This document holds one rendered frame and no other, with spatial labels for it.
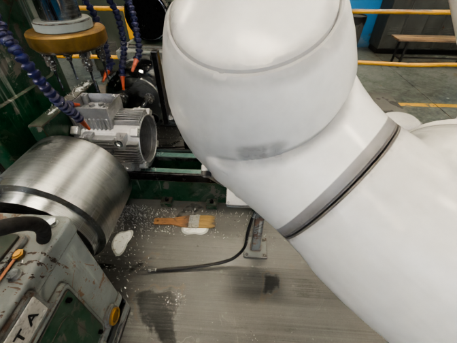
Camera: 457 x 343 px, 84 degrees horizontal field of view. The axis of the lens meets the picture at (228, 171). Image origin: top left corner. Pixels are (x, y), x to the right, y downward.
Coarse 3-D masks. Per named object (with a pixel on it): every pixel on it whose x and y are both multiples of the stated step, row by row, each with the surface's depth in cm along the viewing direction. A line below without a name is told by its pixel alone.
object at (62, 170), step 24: (48, 144) 54; (72, 144) 55; (24, 168) 48; (48, 168) 49; (72, 168) 51; (96, 168) 55; (120, 168) 61; (0, 192) 46; (24, 192) 45; (48, 192) 46; (72, 192) 48; (96, 192) 52; (120, 192) 60; (72, 216) 47; (96, 216) 51; (96, 240) 52
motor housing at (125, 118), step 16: (128, 112) 76; (144, 112) 78; (128, 128) 75; (144, 128) 89; (96, 144) 75; (112, 144) 75; (128, 144) 74; (144, 144) 90; (128, 160) 77; (144, 160) 79
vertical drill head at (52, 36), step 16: (32, 0) 56; (48, 0) 55; (64, 0) 56; (48, 16) 57; (64, 16) 57; (80, 16) 61; (32, 32) 59; (48, 32) 57; (64, 32) 57; (80, 32) 59; (96, 32) 60; (32, 48) 58; (48, 48) 57; (64, 48) 57; (80, 48) 59; (96, 48) 62; (48, 64) 63
